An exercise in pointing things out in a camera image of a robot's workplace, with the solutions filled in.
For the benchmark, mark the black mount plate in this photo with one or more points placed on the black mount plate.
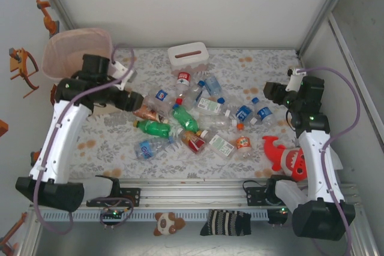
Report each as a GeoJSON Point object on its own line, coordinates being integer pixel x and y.
{"type": "Point", "coordinates": [255, 197]}
{"type": "Point", "coordinates": [132, 196]}

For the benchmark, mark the orange curved wall sticker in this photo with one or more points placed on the orange curved wall sticker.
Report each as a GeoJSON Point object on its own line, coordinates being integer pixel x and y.
{"type": "Point", "coordinates": [21, 70]}

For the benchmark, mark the clear bottle pale blue label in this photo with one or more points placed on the clear bottle pale blue label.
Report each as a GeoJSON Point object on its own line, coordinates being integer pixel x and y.
{"type": "Point", "coordinates": [213, 85]}

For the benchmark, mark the white pink tissue box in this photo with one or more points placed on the white pink tissue box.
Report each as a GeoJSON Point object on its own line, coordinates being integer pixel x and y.
{"type": "Point", "coordinates": [180, 61]}

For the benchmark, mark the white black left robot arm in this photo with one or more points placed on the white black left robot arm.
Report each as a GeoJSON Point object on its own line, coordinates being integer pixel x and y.
{"type": "Point", "coordinates": [51, 154]}

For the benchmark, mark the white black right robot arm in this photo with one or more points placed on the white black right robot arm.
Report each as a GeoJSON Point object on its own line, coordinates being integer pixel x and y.
{"type": "Point", "coordinates": [318, 163]}

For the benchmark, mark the brown white panda plush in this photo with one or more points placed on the brown white panda plush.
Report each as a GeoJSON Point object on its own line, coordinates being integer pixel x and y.
{"type": "Point", "coordinates": [168, 223]}

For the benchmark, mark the red drink plastic bottle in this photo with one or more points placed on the red drink plastic bottle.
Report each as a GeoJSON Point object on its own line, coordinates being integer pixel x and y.
{"type": "Point", "coordinates": [193, 143]}

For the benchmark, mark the slim clear bottle white cap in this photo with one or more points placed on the slim clear bottle white cap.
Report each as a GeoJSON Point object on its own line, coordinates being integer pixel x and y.
{"type": "Point", "coordinates": [150, 102]}

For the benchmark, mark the right controller board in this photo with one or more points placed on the right controller board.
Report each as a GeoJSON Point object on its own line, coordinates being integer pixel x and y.
{"type": "Point", "coordinates": [280, 212]}

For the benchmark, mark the square bottle green white label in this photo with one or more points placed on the square bottle green white label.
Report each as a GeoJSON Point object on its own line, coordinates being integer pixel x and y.
{"type": "Point", "coordinates": [222, 146]}
{"type": "Point", "coordinates": [207, 104]}

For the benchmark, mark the black left mount plate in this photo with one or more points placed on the black left mount plate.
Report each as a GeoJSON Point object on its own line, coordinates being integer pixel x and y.
{"type": "Point", "coordinates": [132, 196]}

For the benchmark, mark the water bottle dark blue label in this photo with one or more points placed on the water bottle dark blue label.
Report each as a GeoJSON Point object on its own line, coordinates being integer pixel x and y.
{"type": "Point", "coordinates": [265, 114]}
{"type": "Point", "coordinates": [243, 113]}

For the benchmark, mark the green plastic bottle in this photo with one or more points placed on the green plastic bottle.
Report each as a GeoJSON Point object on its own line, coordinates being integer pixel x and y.
{"type": "Point", "coordinates": [153, 127]}
{"type": "Point", "coordinates": [186, 119]}

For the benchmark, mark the controller board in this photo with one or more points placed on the controller board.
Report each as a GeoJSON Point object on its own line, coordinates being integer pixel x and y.
{"type": "Point", "coordinates": [280, 212]}
{"type": "Point", "coordinates": [113, 214]}

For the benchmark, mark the crushed clear plastic bottle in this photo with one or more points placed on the crushed clear plastic bottle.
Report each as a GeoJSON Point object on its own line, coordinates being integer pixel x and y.
{"type": "Point", "coordinates": [216, 121]}

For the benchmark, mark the floral table mat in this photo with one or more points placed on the floral table mat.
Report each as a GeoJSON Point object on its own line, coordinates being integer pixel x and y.
{"type": "Point", "coordinates": [180, 166]}

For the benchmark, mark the grey side panel rail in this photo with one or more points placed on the grey side panel rail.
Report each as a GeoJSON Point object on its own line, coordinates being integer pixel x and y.
{"type": "Point", "coordinates": [343, 49]}

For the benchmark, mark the brown label plastic bottle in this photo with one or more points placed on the brown label plastic bottle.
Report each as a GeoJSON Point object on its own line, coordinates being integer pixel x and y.
{"type": "Point", "coordinates": [147, 113]}

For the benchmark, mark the black right mount plate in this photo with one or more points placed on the black right mount plate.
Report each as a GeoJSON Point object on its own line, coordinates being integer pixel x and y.
{"type": "Point", "coordinates": [255, 197]}

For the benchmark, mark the clear bottle blue round logo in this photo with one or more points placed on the clear bottle blue round logo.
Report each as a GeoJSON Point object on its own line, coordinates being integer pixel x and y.
{"type": "Point", "coordinates": [162, 95]}

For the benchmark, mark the clear bottle red white label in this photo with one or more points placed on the clear bottle red white label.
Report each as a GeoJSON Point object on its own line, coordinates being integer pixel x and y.
{"type": "Point", "coordinates": [183, 77]}

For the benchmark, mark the black white striped sock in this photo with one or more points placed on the black white striped sock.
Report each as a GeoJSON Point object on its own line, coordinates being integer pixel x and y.
{"type": "Point", "coordinates": [225, 223]}

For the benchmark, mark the pink beige mesh bin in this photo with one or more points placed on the pink beige mesh bin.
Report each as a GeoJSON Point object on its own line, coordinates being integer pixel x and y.
{"type": "Point", "coordinates": [75, 46]}

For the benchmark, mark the red shark toy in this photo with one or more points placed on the red shark toy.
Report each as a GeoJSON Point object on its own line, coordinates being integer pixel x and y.
{"type": "Point", "coordinates": [288, 160]}

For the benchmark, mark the orange arc wall sticker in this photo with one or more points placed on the orange arc wall sticker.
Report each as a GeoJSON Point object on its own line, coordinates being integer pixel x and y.
{"type": "Point", "coordinates": [13, 227]}

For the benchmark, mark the aluminium frame rail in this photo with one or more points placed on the aluminium frame rail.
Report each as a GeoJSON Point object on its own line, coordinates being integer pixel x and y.
{"type": "Point", "coordinates": [195, 199]}

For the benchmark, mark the left controller board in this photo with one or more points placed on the left controller board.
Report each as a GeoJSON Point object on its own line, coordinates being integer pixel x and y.
{"type": "Point", "coordinates": [113, 214]}

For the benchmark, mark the clear bottle blue lettering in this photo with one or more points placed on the clear bottle blue lettering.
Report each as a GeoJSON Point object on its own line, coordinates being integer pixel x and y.
{"type": "Point", "coordinates": [147, 149]}

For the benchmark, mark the clear bottle orange label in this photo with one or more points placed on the clear bottle orange label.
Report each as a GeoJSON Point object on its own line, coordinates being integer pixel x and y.
{"type": "Point", "coordinates": [243, 143]}

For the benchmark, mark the clear bottle blue cap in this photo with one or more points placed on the clear bottle blue cap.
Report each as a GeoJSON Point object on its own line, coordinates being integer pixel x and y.
{"type": "Point", "coordinates": [221, 100]}
{"type": "Point", "coordinates": [192, 91]}

